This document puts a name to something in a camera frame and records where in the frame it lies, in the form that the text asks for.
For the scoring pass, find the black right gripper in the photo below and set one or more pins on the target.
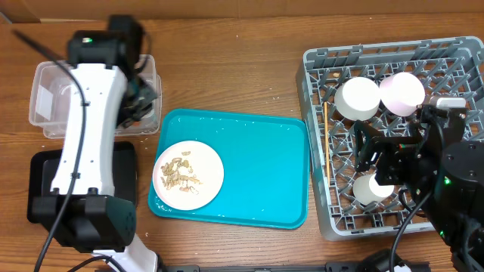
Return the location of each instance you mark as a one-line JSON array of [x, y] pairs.
[[391, 151]]

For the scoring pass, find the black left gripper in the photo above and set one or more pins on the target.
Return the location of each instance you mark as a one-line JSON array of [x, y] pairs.
[[149, 96]]

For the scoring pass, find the white cup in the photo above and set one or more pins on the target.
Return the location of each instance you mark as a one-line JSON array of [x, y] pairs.
[[366, 190]]

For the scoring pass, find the white bowl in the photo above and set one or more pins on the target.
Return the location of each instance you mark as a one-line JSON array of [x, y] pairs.
[[357, 99]]

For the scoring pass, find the wooden chopstick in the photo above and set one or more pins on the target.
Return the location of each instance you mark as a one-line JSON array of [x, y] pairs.
[[326, 142]]

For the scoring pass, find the pink bowl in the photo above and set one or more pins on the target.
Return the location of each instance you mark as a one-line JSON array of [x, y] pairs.
[[401, 93]]

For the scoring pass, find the pink plate with food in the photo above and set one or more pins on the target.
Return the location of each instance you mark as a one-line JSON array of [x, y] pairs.
[[188, 175]]

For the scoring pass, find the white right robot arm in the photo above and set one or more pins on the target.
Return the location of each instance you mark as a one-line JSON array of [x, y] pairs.
[[442, 171]]

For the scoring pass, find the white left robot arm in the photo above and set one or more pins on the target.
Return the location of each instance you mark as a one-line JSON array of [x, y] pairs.
[[81, 210]]

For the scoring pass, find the grey dish rack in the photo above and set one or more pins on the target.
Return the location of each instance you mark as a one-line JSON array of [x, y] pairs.
[[450, 66]]

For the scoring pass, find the clear plastic bin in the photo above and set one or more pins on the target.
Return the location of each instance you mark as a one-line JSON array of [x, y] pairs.
[[50, 101]]

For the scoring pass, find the teal serving tray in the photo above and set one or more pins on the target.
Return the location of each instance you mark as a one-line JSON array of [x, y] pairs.
[[266, 162]]

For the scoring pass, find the black tray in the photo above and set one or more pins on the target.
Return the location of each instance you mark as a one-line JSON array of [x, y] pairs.
[[43, 167]]

